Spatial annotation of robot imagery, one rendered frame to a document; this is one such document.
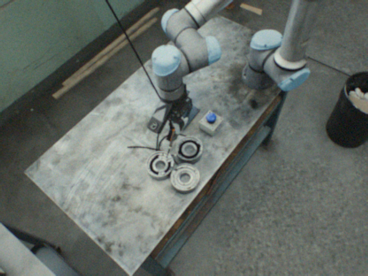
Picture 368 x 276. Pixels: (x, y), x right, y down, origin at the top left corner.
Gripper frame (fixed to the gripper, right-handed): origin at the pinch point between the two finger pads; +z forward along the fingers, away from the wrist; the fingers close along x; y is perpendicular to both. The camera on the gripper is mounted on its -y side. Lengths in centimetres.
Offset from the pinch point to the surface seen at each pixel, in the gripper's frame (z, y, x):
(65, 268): 72, -66, 29
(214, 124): 8.7, 15.3, -7.5
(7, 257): 25, -69, 31
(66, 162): 13.2, -29.5, 32.9
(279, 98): 38, 64, -17
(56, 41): 61, 41, 154
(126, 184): 13.2, -22.8, 6.6
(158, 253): 40, -34, -13
